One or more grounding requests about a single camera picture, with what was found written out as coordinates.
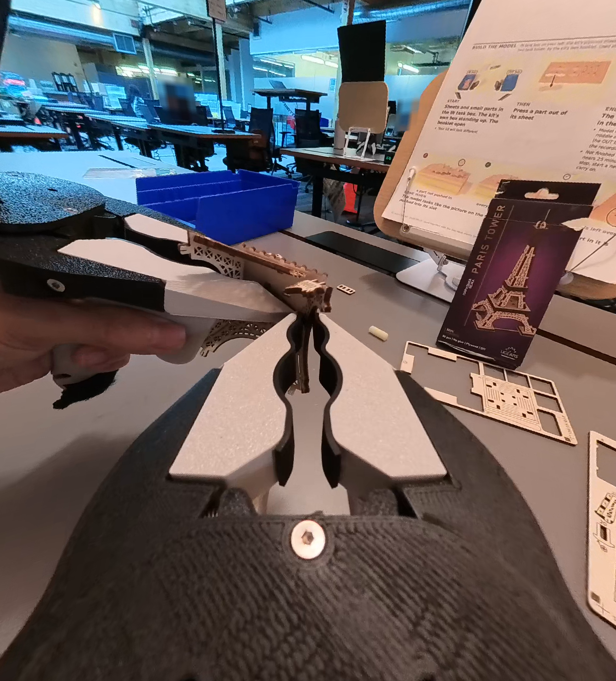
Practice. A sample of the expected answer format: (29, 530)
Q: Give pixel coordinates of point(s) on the wooden document stand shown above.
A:
(430, 282)
(362, 106)

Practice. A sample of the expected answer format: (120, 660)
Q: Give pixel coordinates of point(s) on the small pale wax stick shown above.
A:
(378, 333)

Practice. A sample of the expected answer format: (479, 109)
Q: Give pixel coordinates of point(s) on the black office chair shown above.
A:
(261, 133)

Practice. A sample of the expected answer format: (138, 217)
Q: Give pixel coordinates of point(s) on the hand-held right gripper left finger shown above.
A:
(228, 420)

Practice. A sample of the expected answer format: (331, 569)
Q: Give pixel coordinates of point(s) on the wooden puzzle frame sheet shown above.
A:
(515, 396)

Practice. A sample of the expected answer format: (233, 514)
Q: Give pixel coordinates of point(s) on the wooden tower base model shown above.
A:
(255, 260)

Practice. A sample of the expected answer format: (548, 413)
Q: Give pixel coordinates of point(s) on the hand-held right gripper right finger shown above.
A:
(387, 420)

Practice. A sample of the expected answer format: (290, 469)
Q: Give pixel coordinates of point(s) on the orange traffic cone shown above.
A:
(349, 197)

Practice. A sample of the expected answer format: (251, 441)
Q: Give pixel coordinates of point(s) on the person's left hand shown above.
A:
(47, 335)

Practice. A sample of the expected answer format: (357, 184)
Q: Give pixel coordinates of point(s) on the grey desk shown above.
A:
(393, 319)

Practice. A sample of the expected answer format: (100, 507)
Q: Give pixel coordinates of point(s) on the black desk rail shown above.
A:
(361, 250)

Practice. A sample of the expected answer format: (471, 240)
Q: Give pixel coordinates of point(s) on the blue plastic bin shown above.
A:
(265, 207)

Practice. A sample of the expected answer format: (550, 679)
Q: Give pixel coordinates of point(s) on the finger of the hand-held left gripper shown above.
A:
(207, 298)
(154, 229)

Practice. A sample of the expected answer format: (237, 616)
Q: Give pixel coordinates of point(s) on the purple cardboard box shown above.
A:
(499, 255)

